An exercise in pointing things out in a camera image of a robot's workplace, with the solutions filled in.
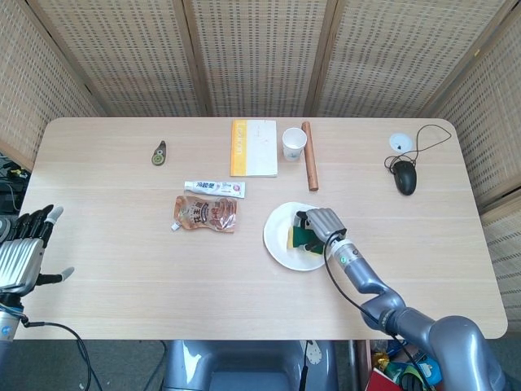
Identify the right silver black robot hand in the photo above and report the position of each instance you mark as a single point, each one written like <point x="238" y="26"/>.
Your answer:
<point x="325" y="222"/>

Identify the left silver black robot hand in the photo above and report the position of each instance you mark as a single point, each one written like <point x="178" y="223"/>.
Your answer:
<point x="20" y="260"/>

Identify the green yellow sponge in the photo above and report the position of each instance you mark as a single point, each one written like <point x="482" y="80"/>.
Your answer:
<point x="300" y="236"/>

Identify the white round plate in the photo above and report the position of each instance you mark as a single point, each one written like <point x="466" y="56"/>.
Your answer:
<point x="277" y="240"/>

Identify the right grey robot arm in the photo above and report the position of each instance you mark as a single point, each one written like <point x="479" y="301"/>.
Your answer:
<point x="447" y="338"/>

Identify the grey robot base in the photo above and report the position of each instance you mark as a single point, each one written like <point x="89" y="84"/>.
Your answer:
<point x="244" y="366"/>

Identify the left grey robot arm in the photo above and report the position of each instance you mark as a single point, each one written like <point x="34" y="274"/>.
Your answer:
<point x="6" y="330"/>

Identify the grey round base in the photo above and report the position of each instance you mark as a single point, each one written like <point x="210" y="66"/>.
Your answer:
<point x="3" y="228"/>

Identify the wooden rolling pin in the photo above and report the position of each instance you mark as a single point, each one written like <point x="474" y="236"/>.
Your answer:
<point x="310" y="159"/>

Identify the white paper cup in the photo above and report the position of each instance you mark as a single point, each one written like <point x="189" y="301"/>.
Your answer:
<point x="294" y="140"/>

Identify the black computer mouse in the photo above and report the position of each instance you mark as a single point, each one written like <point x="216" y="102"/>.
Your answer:
<point x="406" y="177"/>

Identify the yellow white notebook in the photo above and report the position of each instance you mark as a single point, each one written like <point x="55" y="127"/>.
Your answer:
<point x="260" y="150"/>

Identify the orange sauce pouch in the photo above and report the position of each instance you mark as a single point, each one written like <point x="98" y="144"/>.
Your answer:
<point x="207" y="213"/>

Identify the white toothpaste tube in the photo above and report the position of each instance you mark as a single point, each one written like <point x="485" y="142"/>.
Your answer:
<point x="211" y="188"/>

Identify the wooden crate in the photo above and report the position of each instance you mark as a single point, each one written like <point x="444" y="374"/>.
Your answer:
<point x="363" y="362"/>

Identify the metal table leg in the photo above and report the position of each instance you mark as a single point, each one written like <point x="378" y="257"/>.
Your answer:
<point x="352" y="366"/>

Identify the gold foil packet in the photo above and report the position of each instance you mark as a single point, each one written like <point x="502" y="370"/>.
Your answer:
<point x="381" y="359"/>

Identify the red book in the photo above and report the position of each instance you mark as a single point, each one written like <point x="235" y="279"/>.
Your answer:
<point x="378" y="383"/>

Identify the green brown correction tape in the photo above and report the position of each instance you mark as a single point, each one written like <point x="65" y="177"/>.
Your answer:
<point x="158" y="156"/>

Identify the woven bamboo folding screen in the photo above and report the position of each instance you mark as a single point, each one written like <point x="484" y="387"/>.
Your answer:
<point x="260" y="61"/>

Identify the blue plastic bottle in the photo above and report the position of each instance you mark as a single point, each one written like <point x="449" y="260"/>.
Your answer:
<point x="425" y="364"/>

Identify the white perforated bracket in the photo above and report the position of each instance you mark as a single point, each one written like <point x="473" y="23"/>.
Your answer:
<point x="314" y="354"/>

